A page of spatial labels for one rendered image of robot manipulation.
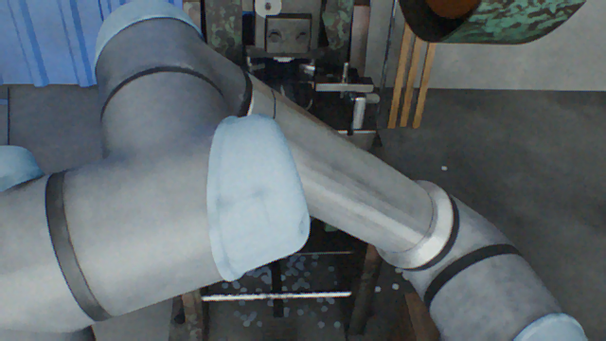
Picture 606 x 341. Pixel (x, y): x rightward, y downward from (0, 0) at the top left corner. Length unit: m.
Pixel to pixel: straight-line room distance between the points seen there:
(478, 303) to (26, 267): 0.40
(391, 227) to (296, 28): 0.74
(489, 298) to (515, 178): 1.95
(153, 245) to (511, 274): 0.39
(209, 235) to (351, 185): 0.22
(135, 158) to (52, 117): 2.40
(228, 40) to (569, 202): 1.59
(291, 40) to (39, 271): 0.99
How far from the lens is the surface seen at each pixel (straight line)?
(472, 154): 2.51
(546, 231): 2.28
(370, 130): 1.31
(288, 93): 1.26
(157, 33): 0.35
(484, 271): 0.55
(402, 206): 0.49
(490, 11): 0.98
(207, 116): 0.28
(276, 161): 0.24
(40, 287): 0.25
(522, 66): 3.03
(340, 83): 1.37
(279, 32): 1.17
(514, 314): 0.53
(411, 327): 1.39
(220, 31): 1.49
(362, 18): 1.59
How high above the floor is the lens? 1.48
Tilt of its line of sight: 42 degrees down
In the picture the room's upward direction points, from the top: 5 degrees clockwise
